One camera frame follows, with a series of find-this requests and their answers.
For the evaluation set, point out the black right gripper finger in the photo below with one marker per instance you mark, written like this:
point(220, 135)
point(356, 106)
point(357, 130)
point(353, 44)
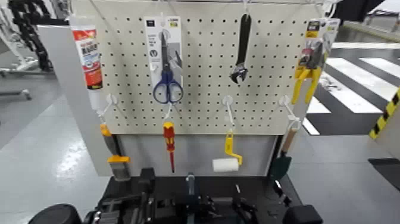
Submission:
point(237, 194)

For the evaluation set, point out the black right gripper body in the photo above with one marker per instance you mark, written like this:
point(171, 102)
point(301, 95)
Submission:
point(248, 214)

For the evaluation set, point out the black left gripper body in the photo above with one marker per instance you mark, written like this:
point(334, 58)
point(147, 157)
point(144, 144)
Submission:
point(115, 211)

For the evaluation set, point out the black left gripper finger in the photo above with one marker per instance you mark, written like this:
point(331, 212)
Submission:
point(206, 208)
point(165, 209)

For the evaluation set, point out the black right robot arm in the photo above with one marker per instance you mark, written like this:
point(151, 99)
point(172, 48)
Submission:
point(302, 215)

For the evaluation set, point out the orange grey scraper brush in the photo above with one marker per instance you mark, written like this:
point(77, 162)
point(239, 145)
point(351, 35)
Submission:
point(118, 170)

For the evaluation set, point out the red yellow screwdriver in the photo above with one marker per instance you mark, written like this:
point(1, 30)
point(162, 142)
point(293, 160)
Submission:
point(169, 134)

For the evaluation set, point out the grey stand side panel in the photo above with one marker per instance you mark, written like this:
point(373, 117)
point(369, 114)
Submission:
point(72, 94)

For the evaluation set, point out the white perforated pegboard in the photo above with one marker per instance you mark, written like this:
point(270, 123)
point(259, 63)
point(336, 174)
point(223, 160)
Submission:
point(203, 62)

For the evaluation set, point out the black adjustable wrench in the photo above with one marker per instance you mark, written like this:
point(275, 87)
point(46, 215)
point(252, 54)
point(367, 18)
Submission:
point(243, 40)

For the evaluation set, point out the red white sealant tube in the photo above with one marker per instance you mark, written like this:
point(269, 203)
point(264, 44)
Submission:
point(90, 56)

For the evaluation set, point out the black machine housing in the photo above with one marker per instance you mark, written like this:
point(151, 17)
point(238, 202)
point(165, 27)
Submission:
point(356, 9)

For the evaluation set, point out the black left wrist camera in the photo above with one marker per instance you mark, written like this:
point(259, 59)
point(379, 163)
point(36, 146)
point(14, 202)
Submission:
point(147, 179)

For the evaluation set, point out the small black bracket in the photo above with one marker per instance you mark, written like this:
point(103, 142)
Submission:
point(281, 194)

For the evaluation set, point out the white metal machine frame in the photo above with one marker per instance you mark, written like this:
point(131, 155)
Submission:
point(12, 47)

